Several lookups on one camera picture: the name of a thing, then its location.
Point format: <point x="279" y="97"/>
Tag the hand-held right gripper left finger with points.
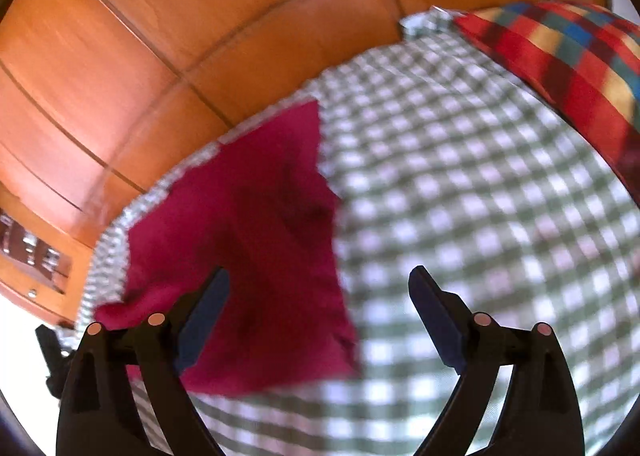
<point x="205" y="316"/>

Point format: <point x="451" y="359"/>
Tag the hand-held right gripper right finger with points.
<point x="435" y="321"/>

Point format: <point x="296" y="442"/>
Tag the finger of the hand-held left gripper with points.
<point x="54" y="353"/>

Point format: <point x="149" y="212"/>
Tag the dark red garment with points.
<point x="250" y="216"/>

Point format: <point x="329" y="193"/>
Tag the wooden bookshelf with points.
<point x="30" y="256"/>

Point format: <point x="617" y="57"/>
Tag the green white checked bedsheet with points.
<point x="475" y="186"/>

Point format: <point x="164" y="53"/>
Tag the wooden wardrobe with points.
<point x="150" y="36"/>

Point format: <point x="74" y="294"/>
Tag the multicolour checked pillow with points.
<point x="550" y="51"/>

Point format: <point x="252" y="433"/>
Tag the green checked pillow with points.
<point x="425" y="24"/>

